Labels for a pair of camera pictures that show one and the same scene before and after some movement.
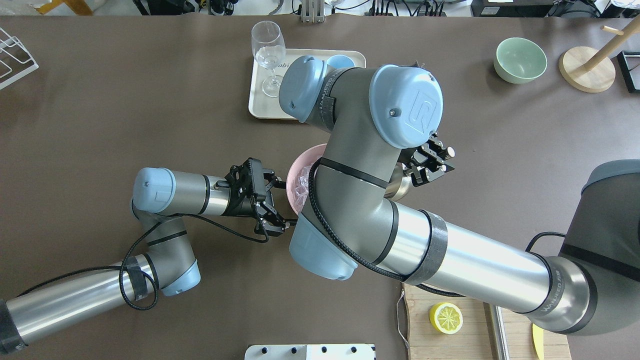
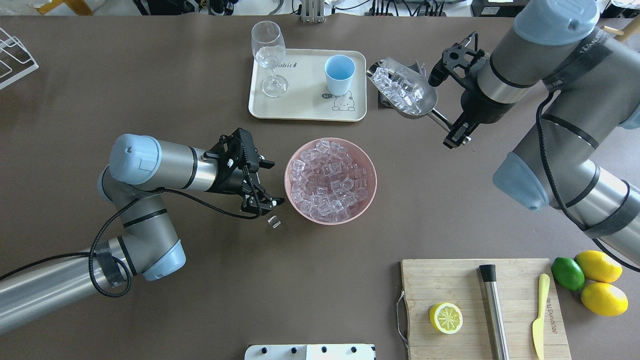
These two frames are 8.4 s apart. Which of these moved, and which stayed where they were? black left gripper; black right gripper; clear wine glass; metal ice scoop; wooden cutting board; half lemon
Moved: metal ice scoop; black left gripper; black right gripper
Stayed: wooden cutting board; clear wine glass; half lemon
